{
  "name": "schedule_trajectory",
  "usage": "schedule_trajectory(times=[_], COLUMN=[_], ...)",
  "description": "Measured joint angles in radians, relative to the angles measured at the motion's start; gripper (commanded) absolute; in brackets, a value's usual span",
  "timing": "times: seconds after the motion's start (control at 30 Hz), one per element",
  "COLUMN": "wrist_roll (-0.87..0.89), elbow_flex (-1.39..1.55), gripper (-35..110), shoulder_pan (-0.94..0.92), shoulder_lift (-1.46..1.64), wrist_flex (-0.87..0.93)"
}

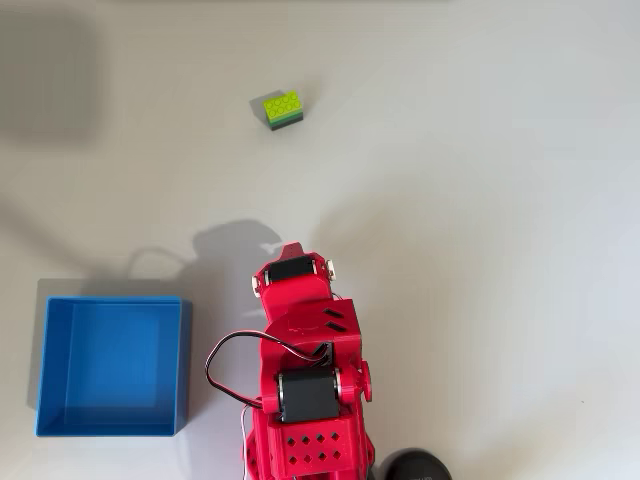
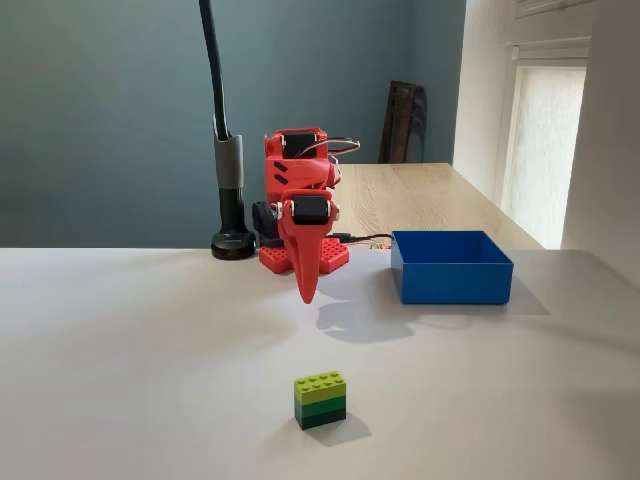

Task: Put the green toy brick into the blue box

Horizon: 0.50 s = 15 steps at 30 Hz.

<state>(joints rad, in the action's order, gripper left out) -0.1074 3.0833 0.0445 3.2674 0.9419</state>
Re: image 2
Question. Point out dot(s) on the white window blind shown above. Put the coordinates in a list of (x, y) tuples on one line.
[(547, 140)]

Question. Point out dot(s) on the grey sleeve on stand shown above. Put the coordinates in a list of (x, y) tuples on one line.
[(229, 162)]

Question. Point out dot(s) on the dark wooden board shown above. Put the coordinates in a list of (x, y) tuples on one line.
[(402, 122)]

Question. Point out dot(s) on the red robot arm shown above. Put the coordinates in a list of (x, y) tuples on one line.
[(296, 172)]

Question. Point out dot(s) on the green lego brick stack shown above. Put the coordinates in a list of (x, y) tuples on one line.
[(320, 400)]

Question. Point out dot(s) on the red robot base plate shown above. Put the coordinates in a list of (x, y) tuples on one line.
[(332, 255)]

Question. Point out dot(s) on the light wooden table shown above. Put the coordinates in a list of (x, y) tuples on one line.
[(425, 200)]

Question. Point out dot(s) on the black table clamp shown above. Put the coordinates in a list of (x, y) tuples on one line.
[(262, 217)]

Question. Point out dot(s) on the black gooseneck stand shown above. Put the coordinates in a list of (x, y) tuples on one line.
[(219, 90)]

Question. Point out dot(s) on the blue plastic bin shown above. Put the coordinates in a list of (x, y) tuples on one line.
[(452, 272)]

